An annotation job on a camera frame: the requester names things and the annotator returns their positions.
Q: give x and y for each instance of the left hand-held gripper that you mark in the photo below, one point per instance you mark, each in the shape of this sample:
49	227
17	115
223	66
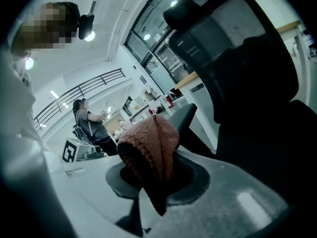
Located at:
74	150

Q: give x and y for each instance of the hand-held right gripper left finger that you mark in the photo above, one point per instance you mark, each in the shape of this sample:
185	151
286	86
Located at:
84	190

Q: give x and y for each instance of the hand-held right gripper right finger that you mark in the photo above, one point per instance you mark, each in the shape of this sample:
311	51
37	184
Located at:
213	207

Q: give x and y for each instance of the pink terry cloth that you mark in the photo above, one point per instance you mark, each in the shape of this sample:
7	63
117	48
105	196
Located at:
148	142

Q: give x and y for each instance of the black office chair armrest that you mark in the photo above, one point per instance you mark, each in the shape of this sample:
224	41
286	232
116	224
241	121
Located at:
182	118

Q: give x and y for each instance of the black mesh office chair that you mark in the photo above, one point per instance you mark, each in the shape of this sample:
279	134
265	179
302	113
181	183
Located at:
247	83

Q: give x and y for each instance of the black metal railing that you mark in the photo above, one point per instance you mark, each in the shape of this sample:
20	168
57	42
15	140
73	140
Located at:
74	90

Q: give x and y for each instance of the person's grey shirt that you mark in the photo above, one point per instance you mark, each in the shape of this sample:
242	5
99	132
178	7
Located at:
15	108

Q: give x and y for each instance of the round ceiling light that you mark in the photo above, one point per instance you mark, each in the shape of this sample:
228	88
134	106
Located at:
89	36
29	63

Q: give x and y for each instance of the red box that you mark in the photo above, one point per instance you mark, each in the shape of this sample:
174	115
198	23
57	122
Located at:
170	101

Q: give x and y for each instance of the white counter with wooden top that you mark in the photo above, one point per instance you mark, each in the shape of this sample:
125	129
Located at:
195	93

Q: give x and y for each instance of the person's head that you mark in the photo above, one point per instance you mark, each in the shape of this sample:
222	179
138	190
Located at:
44	26

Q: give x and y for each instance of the black framed glass window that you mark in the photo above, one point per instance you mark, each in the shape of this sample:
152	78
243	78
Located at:
153	33

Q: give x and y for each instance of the white desk with wooden top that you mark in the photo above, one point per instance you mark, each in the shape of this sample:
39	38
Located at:
288	26

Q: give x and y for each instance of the blue wall poster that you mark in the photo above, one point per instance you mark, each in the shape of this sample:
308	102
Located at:
142	79

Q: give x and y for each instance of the black head-mounted camera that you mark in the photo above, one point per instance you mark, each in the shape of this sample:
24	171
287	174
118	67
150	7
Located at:
86	25

